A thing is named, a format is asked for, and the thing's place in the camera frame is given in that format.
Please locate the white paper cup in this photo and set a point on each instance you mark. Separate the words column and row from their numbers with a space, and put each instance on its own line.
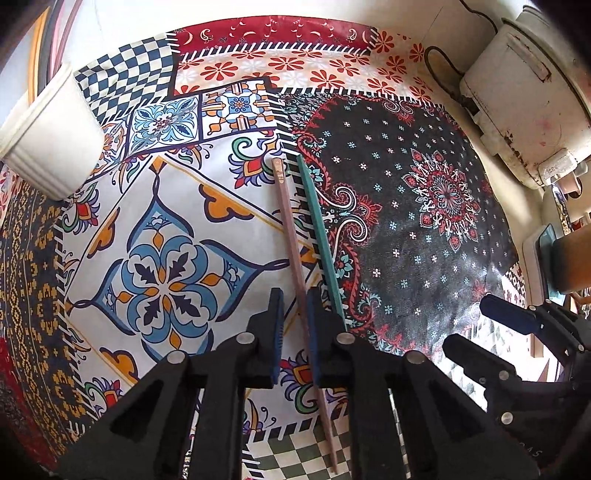
column 51, row 138

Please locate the pink pencil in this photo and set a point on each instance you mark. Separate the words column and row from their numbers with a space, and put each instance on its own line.
column 288, row 230

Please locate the bundle of coloured chopsticks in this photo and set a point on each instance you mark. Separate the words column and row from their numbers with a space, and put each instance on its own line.
column 36, row 50

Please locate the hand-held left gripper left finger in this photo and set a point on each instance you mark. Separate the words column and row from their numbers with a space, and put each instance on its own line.
column 277, row 332

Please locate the brown paper cup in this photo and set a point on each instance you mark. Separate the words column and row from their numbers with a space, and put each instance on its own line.
column 572, row 263

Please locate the teal flat box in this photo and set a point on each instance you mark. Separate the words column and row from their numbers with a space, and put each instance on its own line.
column 547, row 240

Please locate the white rice cooker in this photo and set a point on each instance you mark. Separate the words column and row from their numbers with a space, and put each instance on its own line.
column 521, row 92

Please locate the patterned patchwork tablecloth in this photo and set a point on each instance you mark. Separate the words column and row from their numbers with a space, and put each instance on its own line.
column 415, row 138

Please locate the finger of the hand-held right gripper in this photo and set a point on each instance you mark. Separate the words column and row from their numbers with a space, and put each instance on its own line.
column 508, row 314
column 480, row 362

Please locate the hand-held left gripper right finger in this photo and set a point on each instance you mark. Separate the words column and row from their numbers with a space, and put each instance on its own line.
column 316, row 344

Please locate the teal pencil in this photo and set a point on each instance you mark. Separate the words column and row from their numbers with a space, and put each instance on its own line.
column 318, row 230

